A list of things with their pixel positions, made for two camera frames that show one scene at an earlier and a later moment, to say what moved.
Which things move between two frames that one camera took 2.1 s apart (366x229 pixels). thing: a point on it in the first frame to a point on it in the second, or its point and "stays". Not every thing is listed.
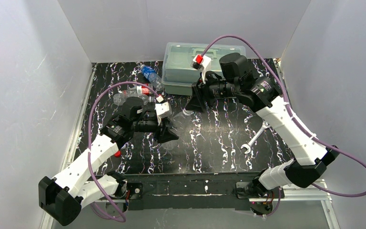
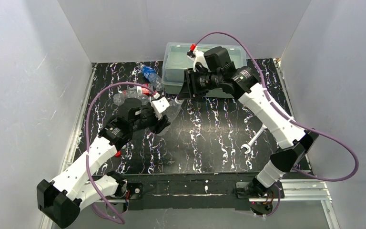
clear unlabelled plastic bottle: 179,124 to 172,112
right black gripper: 199,93 to 192,84
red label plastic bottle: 137,89 stays
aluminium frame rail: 316,192 stays
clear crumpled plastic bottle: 118,99 stays
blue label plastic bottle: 151,74 stays
